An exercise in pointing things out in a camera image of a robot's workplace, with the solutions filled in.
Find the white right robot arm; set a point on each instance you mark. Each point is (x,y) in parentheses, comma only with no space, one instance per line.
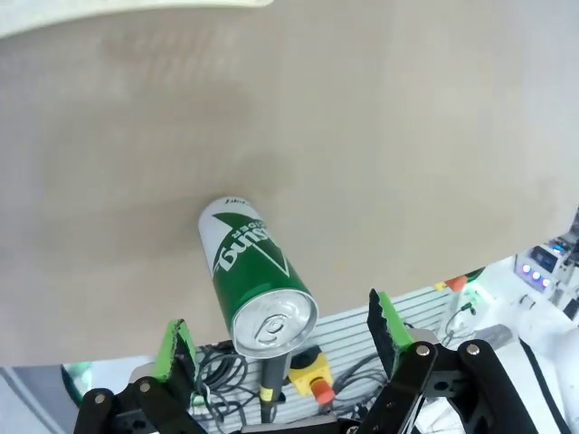
(563,361)

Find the green white soda can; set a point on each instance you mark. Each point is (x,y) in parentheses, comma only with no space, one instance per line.
(253,271)

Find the control box with blue lights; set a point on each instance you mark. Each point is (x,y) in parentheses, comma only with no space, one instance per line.
(536,270)

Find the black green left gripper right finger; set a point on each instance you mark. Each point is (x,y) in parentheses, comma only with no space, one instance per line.
(393,334)

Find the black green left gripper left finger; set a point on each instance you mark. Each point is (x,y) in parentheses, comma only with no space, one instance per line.
(174,357)

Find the cream plastic shopping basket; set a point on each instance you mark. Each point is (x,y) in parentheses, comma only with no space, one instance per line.
(90,18)

